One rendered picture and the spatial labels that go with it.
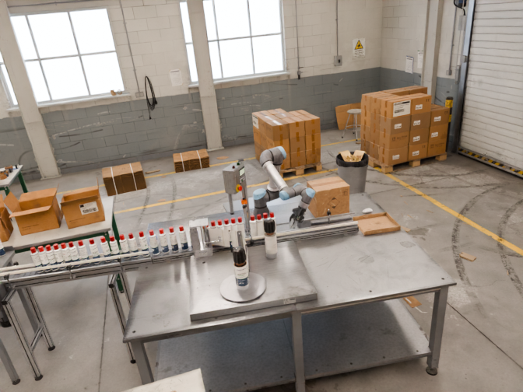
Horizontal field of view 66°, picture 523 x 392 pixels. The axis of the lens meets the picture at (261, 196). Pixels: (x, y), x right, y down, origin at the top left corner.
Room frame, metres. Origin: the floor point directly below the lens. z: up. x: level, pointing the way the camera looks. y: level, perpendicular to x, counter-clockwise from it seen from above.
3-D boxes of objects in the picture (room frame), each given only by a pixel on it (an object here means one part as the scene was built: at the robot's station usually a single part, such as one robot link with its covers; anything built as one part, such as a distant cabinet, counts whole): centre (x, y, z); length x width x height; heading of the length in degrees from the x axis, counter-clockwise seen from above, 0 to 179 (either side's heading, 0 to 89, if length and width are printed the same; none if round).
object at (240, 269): (2.16, 0.18, 1.04); 0.09 x 0.09 x 0.29
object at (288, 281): (2.32, 0.14, 0.86); 0.80 x 0.67 x 0.05; 97
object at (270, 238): (2.51, -0.04, 1.03); 0.09 x 0.09 x 0.30
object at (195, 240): (2.64, 0.48, 1.01); 0.14 x 0.13 x 0.26; 97
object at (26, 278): (2.62, 1.47, 0.47); 1.17 x 0.38 x 0.94; 97
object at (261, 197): (3.24, 0.01, 1.02); 0.13 x 0.12 x 0.14; 118
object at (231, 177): (2.85, 0.19, 1.38); 0.17 x 0.10 x 0.19; 152
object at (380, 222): (2.89, -0.92, 0.85); 0.30 x 0.26 x 0.04; 97
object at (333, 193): (3.18, -0.58, 0.99); 0.30 x 0.24 x 0.27; 101
